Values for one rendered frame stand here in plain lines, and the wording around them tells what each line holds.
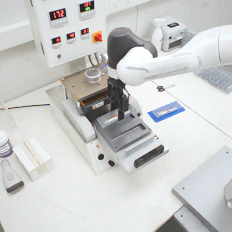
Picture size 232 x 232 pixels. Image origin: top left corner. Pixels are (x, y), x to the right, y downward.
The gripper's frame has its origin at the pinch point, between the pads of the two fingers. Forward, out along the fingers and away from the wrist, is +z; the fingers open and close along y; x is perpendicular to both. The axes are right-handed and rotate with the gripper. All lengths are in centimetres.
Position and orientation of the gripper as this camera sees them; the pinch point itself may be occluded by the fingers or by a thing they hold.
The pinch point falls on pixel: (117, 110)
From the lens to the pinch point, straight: 112.2
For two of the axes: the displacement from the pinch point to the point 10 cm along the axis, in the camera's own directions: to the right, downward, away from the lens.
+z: -0.2, 6.8, 7.4
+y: 5.6, 6.2, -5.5
